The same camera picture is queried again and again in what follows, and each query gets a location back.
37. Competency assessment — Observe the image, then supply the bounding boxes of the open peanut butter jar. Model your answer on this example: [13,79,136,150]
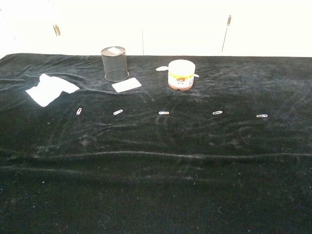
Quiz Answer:
[167,59,196,91]

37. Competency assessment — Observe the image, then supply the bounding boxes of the white folded paper napkin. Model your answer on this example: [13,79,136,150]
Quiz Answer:
[25,73,80,108]

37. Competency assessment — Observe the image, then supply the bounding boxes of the black mesh pen holder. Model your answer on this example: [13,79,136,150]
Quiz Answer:
[100,46,130,82]

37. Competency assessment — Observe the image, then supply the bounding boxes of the playing card with red pips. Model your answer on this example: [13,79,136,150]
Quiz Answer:
[111,77,142,93]

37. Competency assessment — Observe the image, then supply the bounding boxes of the black velvet tablecloth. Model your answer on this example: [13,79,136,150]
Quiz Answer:
[0,53,312,234]

